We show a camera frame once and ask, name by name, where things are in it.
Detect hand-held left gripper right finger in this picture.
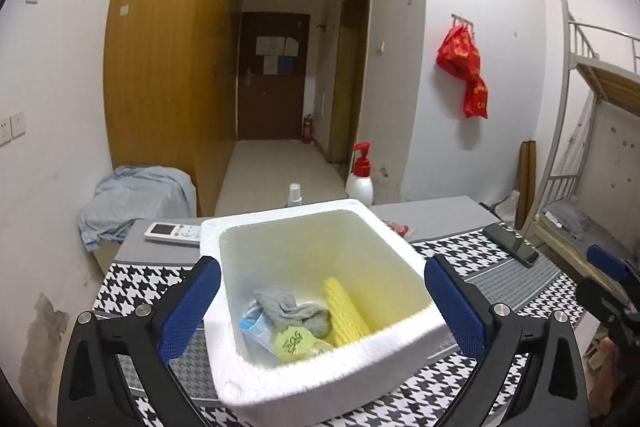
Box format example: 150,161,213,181
424,254,586,427

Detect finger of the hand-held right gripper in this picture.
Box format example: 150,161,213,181
586,244,638,284
576,277,631,324

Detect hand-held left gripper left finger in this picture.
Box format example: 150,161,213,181
57,255,221,427

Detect blue white plastic packet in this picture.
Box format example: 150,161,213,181
240,302,281,348

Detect grey sock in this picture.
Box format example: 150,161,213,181
254,288,333,339

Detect green yellow packet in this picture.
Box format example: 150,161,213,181
272,326,336,363

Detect white foam box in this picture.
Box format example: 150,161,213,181
200,198,458,422

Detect person's right hand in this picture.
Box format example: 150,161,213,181
592,337,621,418

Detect grey houndstooth table cloth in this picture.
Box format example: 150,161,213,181
92,196,596,427

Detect grey folded clothes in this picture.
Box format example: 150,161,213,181
545,199,593,240

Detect white remote control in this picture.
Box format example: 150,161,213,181
145,221,203,248

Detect black smartphone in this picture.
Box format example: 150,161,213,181
482,222,541,269

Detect red snack packet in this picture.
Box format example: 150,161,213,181
384,220,413,239

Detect grey cloth bundle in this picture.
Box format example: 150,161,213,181
79,165,197,253

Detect wooden board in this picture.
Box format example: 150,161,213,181
515,140,538,230

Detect white pump bottle red top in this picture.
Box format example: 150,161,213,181
345,142,375,208

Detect metal bunk bed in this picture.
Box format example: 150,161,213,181
532,0,640,258

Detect dark brown door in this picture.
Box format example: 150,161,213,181
236,12,311,142

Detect wooden wardrobe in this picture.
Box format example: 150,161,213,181
102,0,247,218

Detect red bag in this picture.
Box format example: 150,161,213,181
436,24,488,120

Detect light wooden side door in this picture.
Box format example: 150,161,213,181
329,0,373,168

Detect large white paper notice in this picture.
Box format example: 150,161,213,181
256,37,286,56

